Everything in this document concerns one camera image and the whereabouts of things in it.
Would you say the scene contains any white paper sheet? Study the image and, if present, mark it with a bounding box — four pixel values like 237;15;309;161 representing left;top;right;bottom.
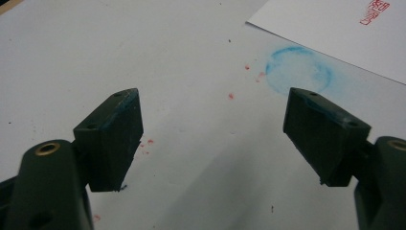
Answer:
245;0;406;86

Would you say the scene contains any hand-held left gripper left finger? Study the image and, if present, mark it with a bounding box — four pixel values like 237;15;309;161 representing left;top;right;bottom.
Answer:
73;87;145;193

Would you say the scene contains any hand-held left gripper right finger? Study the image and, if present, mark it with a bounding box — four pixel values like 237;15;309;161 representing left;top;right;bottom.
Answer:
282;87;372;188

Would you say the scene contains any wooden table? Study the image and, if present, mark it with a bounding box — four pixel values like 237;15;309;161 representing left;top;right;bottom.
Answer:
0;0;24;16

